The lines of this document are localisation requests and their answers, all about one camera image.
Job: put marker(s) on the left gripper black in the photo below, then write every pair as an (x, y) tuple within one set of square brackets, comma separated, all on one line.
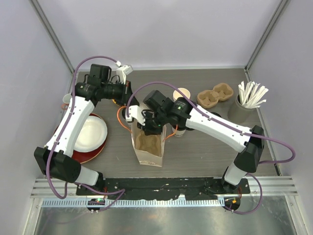
[(126, 93)]

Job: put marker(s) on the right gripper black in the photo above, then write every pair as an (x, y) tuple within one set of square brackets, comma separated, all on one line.
[(148, 130)]

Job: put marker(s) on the cardboard cup carrier single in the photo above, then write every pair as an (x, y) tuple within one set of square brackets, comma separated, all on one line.
[(149, 143)]

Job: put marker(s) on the brown paper bag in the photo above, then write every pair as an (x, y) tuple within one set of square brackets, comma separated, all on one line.
[(143, 157)]

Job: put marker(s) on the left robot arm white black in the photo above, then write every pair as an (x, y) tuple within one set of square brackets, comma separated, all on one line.
[(55, 159)]

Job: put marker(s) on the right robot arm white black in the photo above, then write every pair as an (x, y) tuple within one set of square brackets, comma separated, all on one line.
[(185, 115)]

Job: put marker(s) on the stack of white paper cups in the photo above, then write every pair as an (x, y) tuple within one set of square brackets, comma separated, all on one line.
[(180, 93)]

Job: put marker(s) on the cardboard cup carrier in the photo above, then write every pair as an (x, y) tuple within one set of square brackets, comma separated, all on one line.
[(209, 98)]

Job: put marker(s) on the white plate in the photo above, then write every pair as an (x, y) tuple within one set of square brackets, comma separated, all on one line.
[(92, 135)]

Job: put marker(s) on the small pink ceramic cup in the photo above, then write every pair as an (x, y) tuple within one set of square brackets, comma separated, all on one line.
[(66, 101)]

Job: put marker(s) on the grey straw holder cup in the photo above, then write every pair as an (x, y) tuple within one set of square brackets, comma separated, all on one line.
[(237, 113)]

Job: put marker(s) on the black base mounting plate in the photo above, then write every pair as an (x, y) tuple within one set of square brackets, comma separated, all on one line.
[(164, 189)]

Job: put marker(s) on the bundle of wrapped straws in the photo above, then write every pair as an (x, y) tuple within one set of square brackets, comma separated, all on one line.
[(251, 94)]

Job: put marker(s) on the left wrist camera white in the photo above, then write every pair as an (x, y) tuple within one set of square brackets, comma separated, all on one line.
[(123, 71)]

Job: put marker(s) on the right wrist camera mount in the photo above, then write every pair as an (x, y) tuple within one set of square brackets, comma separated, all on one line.
[(135, 112)]

